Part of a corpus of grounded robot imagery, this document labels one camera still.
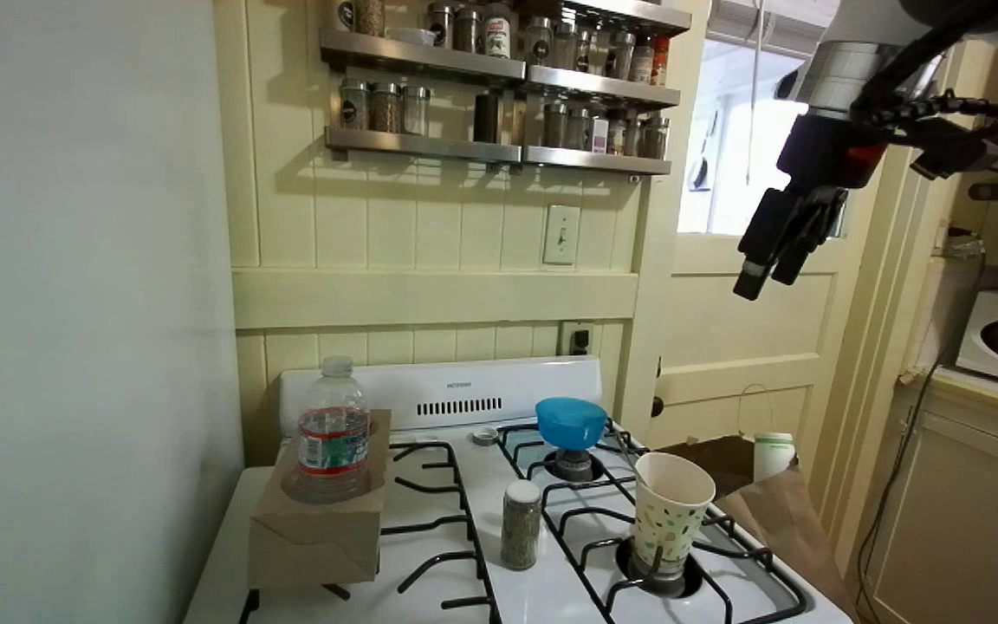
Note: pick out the clear plastic water bottle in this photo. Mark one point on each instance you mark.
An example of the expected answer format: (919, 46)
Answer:
(329, 438)

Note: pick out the white light switch plate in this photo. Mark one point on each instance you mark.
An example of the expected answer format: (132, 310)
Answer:
(564, 233)

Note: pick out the long metal spice shelf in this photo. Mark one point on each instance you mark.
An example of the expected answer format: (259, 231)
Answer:
(465, 149)

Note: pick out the blue plastic bowl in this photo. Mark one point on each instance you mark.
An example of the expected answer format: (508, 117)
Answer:
(569, 424)

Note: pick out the white gas stove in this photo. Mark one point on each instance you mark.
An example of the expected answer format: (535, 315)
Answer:
(520, 591)

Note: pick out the cream panel door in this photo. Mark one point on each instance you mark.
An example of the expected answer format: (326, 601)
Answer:
(743, 349)

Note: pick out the dark spice jar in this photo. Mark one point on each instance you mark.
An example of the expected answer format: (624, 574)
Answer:
(654, 135)
(538, 38)
(624, 129)
(566, 42)
(465, 28)
(623, 54)
(557, 124)
(581, 127)
(440, 22)

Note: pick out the cream counter cabinet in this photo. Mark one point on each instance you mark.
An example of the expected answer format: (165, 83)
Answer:
(973, 507)

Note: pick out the small glass spice jar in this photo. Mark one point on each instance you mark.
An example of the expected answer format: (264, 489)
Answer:
(520, 525)

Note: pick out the short metal shelf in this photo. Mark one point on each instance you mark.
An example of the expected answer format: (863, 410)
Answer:
(640, 16)

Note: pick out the white label spice jar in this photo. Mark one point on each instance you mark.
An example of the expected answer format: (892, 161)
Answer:
(496, 32)

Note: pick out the black burner cap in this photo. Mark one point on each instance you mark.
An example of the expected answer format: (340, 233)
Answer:
(574, 467)
(629, 563)

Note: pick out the dotted paper coffee cup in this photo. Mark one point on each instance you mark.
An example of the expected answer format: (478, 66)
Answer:
(669, 520)

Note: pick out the small white container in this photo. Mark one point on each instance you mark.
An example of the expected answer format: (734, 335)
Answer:
(774, 460)

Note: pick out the red spice jar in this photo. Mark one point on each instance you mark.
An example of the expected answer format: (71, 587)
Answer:
(659, 58)

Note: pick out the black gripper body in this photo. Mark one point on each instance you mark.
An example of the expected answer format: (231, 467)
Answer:
(831, 149)

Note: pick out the small white lid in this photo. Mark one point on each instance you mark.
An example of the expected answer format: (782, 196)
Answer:
(488, 433)

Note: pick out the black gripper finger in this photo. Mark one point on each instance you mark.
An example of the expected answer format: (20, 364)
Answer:
(764, 248)
(812, 236)

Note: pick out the brown cardboard box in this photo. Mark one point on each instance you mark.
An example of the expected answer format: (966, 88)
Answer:
(314, 535)

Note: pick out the black spice jar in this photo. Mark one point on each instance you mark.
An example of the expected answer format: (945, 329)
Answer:
(488, 117)

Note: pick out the black narrow stove grate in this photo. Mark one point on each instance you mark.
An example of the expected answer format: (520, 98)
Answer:
(452, 525)

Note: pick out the wide brown spice jar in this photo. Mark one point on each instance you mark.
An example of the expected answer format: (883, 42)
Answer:
(363, 16)

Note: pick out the black wide stove grate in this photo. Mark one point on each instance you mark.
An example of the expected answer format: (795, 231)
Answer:
(574, 525)

